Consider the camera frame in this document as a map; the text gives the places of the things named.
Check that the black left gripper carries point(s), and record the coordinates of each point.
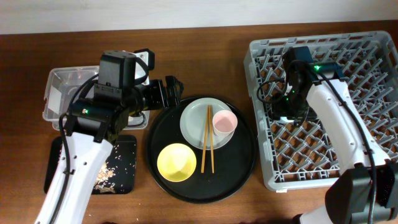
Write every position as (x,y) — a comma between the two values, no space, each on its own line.
(174,94)

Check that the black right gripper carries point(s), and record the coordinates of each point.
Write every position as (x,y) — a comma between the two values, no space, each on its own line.
(278,109)

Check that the food scraps and rice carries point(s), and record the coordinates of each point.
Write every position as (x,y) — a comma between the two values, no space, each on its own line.
(117,174)

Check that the wooden chopstick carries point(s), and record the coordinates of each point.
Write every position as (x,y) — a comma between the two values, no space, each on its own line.
(205,140)
(211,139)

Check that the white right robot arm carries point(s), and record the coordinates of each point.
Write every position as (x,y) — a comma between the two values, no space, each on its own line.
(366,191)

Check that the yellow bowl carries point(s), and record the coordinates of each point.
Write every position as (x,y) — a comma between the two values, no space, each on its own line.
(176,162)

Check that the pink cup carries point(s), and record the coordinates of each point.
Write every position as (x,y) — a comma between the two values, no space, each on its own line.
(224,122)

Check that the grey round plate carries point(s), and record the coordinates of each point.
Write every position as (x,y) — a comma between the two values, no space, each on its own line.
(192,121)

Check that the clear plastic waste bin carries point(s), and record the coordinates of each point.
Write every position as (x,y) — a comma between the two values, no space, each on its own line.
(61,85)

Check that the grey dishwasher rack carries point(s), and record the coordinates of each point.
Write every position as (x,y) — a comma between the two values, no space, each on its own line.
(303,157)

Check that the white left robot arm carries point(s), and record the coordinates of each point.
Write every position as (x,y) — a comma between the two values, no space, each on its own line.
(95,116)

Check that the black rectangular tray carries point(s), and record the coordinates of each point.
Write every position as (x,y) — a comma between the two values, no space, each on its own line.
(55,154)

